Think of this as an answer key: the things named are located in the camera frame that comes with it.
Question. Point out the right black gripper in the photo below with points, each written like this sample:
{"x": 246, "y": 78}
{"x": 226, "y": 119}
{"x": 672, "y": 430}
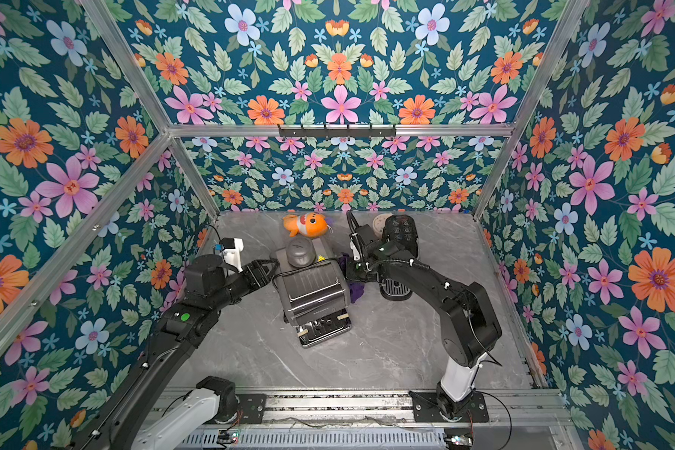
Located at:
{"x": 363, "y": 259}

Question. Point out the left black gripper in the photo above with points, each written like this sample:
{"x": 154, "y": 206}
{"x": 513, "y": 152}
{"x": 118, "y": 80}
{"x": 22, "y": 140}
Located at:
{"x": 257, "y": 269}

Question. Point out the purple cleaning cloth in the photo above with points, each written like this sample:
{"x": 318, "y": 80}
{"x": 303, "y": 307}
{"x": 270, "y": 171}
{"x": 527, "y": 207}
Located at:
{"x": 357, "y": 289}

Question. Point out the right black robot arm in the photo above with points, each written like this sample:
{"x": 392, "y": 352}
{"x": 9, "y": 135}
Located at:
{"x": 468, "y": 323}

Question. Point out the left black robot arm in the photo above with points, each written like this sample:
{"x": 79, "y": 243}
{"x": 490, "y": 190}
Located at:
{"x": 178, "y": 333}

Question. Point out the black capsule coffee machine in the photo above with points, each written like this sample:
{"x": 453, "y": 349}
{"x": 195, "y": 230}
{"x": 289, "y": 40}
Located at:
{"x": 400, "y": 232}

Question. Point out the round beige coaster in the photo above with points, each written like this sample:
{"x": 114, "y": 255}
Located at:
{"x": 379, "y": 224}

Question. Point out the grey water tank lid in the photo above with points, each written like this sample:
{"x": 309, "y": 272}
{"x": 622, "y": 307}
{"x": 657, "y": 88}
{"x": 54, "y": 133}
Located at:
{"x": 300, "y": 252}

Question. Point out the orange plush fish toy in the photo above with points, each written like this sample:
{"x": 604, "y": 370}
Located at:
{"x": 311, "y": 225}

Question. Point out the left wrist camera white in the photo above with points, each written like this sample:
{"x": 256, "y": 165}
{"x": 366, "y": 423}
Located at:
{"x": 230, "y": 250}

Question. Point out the black hook rail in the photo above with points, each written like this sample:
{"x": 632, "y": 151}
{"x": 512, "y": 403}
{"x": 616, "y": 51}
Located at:
{"x": 329, "y": 132}

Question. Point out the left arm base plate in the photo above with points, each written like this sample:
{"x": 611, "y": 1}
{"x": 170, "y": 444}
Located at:
{"x": 234, "y": 409}

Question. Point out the aluminium front rail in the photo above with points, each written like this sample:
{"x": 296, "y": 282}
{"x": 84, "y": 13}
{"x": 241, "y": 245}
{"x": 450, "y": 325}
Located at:
{"x": 363, "y": 408}

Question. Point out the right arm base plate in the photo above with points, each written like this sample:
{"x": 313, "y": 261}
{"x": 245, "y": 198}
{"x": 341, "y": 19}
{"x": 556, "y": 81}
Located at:
{"x": 434, "y": 407}

